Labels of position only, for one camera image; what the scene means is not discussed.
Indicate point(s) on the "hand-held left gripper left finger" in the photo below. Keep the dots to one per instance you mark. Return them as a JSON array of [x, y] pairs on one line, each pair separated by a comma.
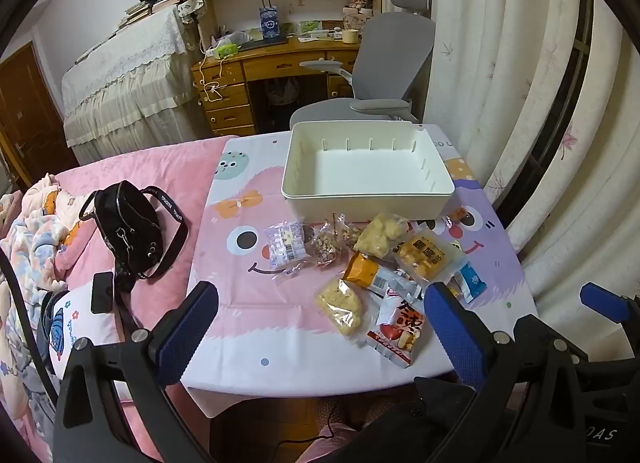
[[187, 328]]

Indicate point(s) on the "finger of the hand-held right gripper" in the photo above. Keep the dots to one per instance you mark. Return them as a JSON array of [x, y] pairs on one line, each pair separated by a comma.
[[602, 299]]

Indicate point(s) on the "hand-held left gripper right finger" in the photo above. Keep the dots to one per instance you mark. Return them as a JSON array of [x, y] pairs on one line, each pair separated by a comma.
[[455, 338]]

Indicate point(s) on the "orange snack packet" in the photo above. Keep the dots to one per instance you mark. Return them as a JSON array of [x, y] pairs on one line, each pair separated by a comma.
[[362, 270]]

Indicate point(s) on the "clear packet pale flaky crisps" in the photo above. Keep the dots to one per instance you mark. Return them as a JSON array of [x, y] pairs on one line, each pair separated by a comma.
[[342, 308]]

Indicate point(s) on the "clear mixed nut packet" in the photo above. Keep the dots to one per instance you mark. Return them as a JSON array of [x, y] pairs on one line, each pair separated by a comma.
[[324, 245], [352, 235]]

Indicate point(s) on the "white plastic storage box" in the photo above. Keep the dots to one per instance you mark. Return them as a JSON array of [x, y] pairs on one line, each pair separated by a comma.
[[370, 173]]

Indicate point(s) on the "small blue white packet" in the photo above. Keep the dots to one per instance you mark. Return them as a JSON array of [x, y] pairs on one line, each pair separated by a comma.
[[472, 284]]

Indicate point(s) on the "white red fruit snack packet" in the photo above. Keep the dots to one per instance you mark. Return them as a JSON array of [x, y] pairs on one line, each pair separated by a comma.
[[397, 333]]

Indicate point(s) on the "cartoon printed tablecloth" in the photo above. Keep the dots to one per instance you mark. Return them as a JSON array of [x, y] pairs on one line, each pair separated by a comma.
[[250, 343]]

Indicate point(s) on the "red white cookie packet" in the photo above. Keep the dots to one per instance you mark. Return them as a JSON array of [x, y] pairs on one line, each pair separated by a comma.
[[405, 289]]

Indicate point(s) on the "yellow packet of small cakes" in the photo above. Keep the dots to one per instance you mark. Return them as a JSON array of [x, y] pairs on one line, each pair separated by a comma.
[[425, 253]]

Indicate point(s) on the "black phone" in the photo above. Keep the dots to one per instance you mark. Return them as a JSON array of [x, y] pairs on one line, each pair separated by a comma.
[[103, 293]]

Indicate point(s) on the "person's dark garment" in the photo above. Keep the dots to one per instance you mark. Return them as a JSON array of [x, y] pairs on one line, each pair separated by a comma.
[[410, 433]]

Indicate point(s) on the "black handbag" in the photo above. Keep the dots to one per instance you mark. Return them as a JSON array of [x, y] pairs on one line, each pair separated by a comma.
[[127, 233]]

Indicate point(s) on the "orange rice cracker packet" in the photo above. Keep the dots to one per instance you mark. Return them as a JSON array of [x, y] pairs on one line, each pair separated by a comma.
[[459, 217]]

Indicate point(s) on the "clear packet yellow puffs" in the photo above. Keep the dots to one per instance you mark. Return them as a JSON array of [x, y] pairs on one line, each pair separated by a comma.
[[381, 237]]

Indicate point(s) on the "clear packet white purple label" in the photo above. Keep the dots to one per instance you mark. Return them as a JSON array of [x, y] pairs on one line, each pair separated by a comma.
[[286, 245]]

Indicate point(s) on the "pink quilt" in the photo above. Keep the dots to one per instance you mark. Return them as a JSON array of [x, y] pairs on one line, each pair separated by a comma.
[[185, 168]]

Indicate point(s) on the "floral fleece blanket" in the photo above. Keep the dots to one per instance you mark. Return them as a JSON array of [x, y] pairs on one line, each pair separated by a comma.
[[35, 233]]

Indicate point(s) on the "lace covered piano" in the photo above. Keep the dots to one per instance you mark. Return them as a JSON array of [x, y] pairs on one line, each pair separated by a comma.
[[125, 83]]

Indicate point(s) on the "brown wooden door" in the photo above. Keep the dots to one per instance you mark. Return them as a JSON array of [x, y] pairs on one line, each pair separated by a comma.
[[25, 108]]

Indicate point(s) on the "wooden desk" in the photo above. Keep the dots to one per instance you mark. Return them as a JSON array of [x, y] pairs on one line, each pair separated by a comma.
[[260, 63]]

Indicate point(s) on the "white floral curtain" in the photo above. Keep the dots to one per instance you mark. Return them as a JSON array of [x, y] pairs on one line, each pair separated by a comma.
[[500, 43]]

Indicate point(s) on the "green tissue box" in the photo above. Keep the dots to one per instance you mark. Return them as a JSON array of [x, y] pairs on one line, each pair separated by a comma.
[[227, 49]]

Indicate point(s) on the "grey office chair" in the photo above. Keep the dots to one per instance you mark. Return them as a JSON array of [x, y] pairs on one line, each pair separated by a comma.
[[390, 53]]

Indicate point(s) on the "blue gift bag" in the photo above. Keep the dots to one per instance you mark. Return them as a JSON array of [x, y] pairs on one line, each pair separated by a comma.
[[269, 23]]

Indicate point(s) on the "cream mug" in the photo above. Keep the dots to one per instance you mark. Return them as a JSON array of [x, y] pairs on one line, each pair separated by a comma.
[[351, 36]]

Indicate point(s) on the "stack of books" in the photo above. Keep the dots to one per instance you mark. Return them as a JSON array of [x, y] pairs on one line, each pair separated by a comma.
[[145, 10]]

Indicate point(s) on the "floral cloth bag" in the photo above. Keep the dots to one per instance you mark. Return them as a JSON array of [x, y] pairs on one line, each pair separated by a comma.
[[191, 5]]

